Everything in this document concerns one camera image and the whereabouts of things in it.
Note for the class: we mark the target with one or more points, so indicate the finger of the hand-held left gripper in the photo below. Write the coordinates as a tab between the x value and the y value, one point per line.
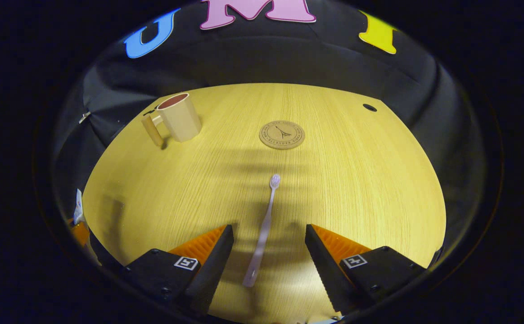
80	234

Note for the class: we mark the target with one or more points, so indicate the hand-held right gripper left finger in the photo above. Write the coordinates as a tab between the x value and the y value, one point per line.
212	265

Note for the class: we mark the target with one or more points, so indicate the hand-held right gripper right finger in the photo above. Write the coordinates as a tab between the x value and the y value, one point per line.
322	265

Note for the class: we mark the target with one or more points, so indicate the white toothpaste tube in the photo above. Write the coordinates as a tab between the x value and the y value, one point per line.
78	209

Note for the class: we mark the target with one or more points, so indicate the pale pink toothbrush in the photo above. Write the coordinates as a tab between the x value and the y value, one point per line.
264	229

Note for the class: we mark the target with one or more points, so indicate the round cork coaster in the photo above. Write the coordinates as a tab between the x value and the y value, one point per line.
282	135

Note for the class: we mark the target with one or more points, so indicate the light wooden desktop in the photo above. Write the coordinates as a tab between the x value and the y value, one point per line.
356	180

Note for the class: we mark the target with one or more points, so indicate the white clip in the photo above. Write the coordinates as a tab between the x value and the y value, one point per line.
84	117

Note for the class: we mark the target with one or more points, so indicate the black backdrop cloth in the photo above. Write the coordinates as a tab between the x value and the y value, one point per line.
253	63

